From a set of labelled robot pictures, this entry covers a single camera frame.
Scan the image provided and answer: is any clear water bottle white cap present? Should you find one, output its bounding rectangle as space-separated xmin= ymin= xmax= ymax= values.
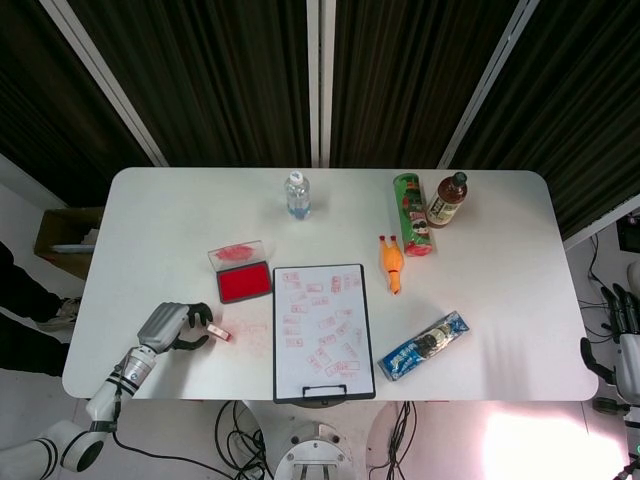
xmin=285 ymin=170 xmax=315 ymax=221

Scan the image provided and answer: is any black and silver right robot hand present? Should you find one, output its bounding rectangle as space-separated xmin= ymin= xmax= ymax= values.
xmin=579 ymin=281 xmax=640 ymax=397

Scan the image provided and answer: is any dark pleated curtain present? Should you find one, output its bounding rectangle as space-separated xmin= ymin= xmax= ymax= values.
xmin=67 ymin=0 xmax=315 ymax=169
xmin=0 ymin=0 xmax=154 ymax=209
xmin=447 ymin=0 xmax=640 ymax=242
xmin=328 ymin=0 xmax=524 ymax=170

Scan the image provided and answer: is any dark trouser leg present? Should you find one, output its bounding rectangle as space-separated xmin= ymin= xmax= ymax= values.
xmin=0 ymin=312 xmax=72 ymax=379
xmin=0 ymin=241 xmax=65 ymax=327

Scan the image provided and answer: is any black clipboard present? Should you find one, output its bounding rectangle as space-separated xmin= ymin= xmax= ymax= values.
xmin=271 ymin=262 xmax=378 ymax=405

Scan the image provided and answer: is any beige sneaker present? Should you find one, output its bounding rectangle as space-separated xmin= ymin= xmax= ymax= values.
xmin=35 ymin=296 xmax=83 ymax=333

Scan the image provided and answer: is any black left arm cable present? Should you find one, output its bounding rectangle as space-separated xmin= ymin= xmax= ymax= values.
xmin=110 ymin=384 xmax=236 ymax=459

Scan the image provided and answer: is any brown tea bottle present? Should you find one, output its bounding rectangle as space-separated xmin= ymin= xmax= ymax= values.
xmin=425 ymin=170 xmax=470 ymax=229

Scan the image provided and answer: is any black floor cable bundle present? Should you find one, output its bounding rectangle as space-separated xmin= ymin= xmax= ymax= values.
xmin=366 ymin=399 xmax=419 ymax=472
xmin=213 ymin=399 xmax=267 ymax=480

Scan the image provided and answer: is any yellow rubber chicken toy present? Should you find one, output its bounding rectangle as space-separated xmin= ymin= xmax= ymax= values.
xmin=377 ymin=233 xmax=406 ymax=298

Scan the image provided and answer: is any white frame post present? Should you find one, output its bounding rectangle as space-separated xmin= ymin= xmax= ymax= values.
xmin=435 ymin=0 xmax=542 ymax=172
xmin=305 ymin=0 xmax=338 ymax=169
xmin=38 ymin=0 xmax=170 ymax=167

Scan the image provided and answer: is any brown cardboard box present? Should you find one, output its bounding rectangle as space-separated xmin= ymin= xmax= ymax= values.
xmin=33 ymin=206 xmax=107 ymax=279

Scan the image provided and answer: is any red ink pad clear lid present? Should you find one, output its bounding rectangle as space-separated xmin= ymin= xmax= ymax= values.
xmin=207 ymin=238 xmax=274 ymax=306

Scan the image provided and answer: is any green Pringles can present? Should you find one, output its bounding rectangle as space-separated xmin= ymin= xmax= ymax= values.
xmin=391 ymin=172 xmax=438 ymax=260

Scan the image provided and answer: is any white robot torso base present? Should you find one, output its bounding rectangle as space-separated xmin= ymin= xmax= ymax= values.
xmin=238 ymin=399 xmax=404 ymax=480

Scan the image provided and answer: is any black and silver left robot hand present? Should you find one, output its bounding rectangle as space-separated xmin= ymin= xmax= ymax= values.
xmin=135 ymin=300 xmax=215 ymax=358

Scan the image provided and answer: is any blue Oreo cookie package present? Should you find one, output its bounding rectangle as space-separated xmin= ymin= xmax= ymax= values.
xmin=376 ymin=310 xmax=472 ymax=384

